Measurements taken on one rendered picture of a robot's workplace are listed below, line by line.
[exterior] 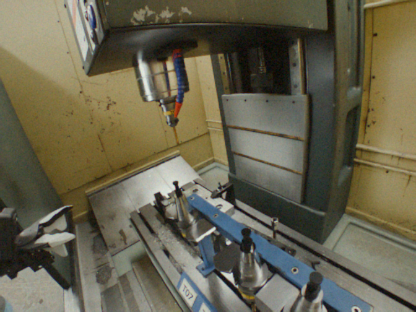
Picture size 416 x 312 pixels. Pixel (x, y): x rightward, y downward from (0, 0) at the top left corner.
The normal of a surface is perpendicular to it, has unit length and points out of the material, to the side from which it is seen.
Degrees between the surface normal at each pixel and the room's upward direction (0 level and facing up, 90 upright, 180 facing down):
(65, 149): 90
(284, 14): 90
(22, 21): 90
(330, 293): 0
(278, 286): 0
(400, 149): 90
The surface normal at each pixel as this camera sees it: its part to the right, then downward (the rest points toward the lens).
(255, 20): 0.62, 0.55
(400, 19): -0.79, 0.38
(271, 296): -0.18, -0.90
